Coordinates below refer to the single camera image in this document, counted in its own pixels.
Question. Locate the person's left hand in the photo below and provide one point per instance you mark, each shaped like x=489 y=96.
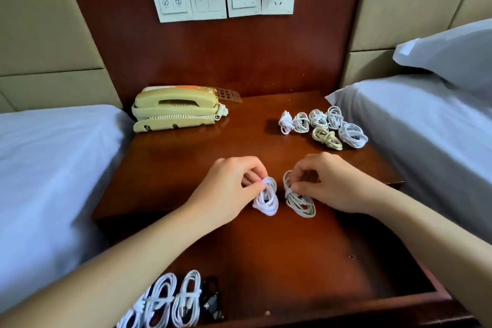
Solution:
x=223 y=193

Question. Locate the person's right hand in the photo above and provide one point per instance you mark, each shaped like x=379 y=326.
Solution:
x=338 y=182

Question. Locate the dark wooden drawer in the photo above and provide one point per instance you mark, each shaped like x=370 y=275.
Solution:
x=307 y=262

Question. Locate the person's left forearm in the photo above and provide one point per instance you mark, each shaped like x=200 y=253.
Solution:
x=107 y=278

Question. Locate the person's right forearm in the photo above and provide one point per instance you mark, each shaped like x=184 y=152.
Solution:
x=438 y=239

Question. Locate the wooden nightstand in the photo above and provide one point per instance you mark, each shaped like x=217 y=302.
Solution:
x=169 y=170

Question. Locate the left bed white sheet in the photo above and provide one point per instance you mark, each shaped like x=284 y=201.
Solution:
x=54 y=185

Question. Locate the white pillow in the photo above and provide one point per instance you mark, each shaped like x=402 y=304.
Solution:
x=453 y=55

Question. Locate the beige padded headboard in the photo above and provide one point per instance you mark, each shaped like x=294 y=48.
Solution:
x=407 y=1
x=46 y=24

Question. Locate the dark wooden wall panel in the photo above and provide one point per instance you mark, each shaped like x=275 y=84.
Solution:
x=215 y=55

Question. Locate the white two-button wall switch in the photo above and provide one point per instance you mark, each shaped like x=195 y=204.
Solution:
x=171 y=1

